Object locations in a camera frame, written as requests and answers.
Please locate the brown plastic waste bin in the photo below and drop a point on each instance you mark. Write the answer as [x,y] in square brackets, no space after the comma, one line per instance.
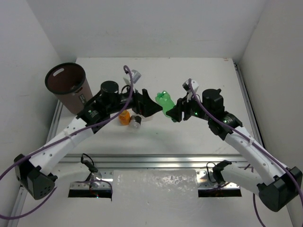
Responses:
[59,81]

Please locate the small orange juice bottle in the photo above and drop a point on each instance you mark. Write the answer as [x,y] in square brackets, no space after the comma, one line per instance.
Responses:
[124,117]

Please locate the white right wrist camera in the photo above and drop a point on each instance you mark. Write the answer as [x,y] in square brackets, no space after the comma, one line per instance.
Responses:
[191,87]

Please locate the aluminium left side rail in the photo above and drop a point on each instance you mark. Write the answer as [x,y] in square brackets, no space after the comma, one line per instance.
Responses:
[33,181]

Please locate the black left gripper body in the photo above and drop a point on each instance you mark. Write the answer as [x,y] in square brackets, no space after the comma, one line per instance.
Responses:
[139,102]

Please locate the aluminium rail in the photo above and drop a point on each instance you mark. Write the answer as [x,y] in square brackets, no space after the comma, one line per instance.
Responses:
[201,164]
[250,111]
[33,181]

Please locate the aluminium right side rail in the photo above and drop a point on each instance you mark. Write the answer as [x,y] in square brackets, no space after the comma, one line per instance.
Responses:
[250,111]

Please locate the crushed green bottle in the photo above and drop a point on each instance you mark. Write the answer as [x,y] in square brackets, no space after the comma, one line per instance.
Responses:
[164,100]

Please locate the clear bottle black label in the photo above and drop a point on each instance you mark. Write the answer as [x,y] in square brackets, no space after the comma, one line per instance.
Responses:
[135,121]

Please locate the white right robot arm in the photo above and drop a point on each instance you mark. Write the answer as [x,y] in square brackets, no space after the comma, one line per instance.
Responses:
[274,183]

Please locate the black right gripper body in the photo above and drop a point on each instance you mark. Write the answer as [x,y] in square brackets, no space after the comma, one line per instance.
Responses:
[192,107]

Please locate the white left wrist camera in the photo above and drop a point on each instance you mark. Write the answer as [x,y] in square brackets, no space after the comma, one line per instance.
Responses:
[135,77]

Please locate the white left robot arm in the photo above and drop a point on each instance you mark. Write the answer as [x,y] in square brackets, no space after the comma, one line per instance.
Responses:
[88,122]

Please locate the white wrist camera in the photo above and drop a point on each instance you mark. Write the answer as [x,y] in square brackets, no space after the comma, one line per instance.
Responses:
[191,87]
[135,77]

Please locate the aluminium front rail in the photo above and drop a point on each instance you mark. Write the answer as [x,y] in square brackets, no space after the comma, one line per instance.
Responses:
[201,164]

